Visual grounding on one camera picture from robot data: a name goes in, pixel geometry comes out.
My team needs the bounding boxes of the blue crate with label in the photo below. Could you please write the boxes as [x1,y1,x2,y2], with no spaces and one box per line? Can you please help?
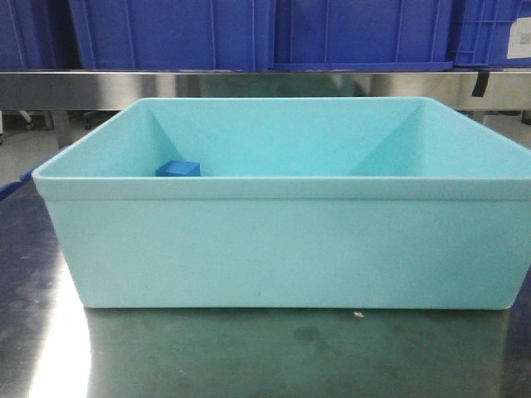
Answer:
[448,0,530,68]

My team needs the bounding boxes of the small blue cube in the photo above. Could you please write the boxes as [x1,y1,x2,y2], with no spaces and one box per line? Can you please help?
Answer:
[155,160,201,177]

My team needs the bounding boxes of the stainless steel shelf rail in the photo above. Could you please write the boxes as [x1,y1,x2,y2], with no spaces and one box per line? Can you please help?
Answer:
[1,70,530,111]

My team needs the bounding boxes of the blue crate upper left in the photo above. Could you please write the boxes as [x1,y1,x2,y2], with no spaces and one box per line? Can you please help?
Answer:
[69,1,276,72]

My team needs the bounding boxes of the light blue plastic tub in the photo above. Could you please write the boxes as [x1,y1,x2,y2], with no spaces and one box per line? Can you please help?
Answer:
[32,97,530,309]

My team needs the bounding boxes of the blue crate upper middle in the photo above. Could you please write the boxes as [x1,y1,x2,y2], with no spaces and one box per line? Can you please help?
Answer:
[273,0,452,71]

